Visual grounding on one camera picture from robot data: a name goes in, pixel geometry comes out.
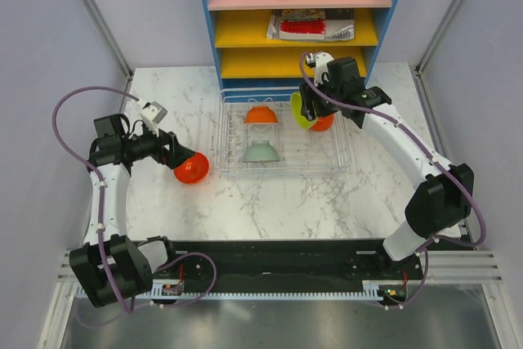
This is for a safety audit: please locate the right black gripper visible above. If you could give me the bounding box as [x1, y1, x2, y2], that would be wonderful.
[298, 76, 343, 122]

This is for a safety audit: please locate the red plastic bowl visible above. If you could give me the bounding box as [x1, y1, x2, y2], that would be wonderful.
[310, 114, 334, 132]

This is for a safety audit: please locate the lime green bowl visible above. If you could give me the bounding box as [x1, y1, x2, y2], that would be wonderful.
[289, 92, 320, 129]

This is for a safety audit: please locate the orange bowl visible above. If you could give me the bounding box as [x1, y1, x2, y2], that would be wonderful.
[173, 152, 210, 185]
[244, 105, 279, 124]

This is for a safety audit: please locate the clear wire dish rack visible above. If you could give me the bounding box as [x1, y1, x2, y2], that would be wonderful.
[215, 87, 351, 177]

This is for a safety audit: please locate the pale green bowl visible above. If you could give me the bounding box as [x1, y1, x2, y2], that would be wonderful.
[242, 141, 280, 163]

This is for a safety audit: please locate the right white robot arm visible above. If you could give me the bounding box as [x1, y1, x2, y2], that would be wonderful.
[299, 51, 474, 279]

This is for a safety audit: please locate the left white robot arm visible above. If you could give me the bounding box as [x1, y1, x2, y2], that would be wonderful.
[69, 114, 195, 307]

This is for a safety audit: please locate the red cover magazine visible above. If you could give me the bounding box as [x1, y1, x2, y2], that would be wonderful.
[266, 8, 325, 42]

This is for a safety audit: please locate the spiral notebook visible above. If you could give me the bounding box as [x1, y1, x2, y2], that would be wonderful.
[325, 8, 355, 42]

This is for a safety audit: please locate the blue shelf unit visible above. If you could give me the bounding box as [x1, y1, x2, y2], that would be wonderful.
[202, 0, 399, 102]

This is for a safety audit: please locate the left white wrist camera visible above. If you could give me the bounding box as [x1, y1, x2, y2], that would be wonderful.
[137, 99, 168, 136]

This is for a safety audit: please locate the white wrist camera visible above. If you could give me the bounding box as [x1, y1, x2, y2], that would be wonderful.
[305, 51, 334, 87]
[137, 99, 168, 136]

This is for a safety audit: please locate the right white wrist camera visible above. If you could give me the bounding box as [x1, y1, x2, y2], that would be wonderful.
[305, 51, 334, 87]

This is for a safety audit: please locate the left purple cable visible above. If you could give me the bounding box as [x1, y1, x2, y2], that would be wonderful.
[51, 86, 217, 328]

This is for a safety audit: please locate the purple cable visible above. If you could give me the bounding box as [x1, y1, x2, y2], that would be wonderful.
[51, 86, 217, 328]
[300, 52, 487, 311]

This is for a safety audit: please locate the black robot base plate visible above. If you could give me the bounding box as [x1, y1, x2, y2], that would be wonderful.
[154, 239, 422, 293]

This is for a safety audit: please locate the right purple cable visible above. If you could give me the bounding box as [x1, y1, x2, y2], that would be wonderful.
[300, 52, 487, 311]

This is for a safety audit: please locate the white slotted cable duct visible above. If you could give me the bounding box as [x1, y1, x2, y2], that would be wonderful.
[75, 281, 387, 302]

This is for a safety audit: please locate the aluminium frame rail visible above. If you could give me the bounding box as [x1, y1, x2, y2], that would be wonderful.
[59, 248, 503, 284]

